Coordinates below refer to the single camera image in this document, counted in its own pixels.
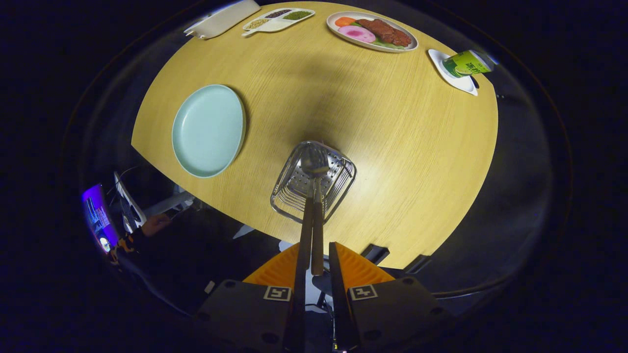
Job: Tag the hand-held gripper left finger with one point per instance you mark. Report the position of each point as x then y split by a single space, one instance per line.
298 314

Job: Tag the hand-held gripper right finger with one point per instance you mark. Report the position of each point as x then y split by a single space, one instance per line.
339 304

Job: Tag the metal spoon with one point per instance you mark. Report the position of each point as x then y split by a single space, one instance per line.
315 162

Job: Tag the white metal bar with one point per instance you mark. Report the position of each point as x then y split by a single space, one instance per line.
171 202

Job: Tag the orange black sleeve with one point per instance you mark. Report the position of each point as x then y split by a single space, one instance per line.
123 243

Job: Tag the light teal plate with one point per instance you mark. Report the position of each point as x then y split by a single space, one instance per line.
208 130

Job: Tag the computer screen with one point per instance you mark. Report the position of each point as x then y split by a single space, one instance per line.
98 218

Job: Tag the white square coaster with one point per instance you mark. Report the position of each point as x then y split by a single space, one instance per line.
461 84

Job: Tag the green lettuce leaf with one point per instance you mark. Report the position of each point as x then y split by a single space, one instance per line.
390 45

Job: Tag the pink ham slice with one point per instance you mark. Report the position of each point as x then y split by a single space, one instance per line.
356 34

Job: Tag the green label drink bottle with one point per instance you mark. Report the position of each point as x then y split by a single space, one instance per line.
466 63

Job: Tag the brown steak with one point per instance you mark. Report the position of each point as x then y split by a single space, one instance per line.
385 32

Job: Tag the white plate with food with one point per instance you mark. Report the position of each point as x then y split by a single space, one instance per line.
332 22

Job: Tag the orange carrot slice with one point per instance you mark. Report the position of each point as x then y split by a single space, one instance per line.
344 21

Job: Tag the white compartment tray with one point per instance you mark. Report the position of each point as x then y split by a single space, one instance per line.
274 27

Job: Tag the green mung beans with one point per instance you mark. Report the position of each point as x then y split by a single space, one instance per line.
298 15

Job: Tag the yellow soybeans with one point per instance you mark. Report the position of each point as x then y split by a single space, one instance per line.
256 23

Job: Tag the dark red beans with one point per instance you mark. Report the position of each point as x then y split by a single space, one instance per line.
278 13

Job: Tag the white toaster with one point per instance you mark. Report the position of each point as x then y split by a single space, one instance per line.
225 19

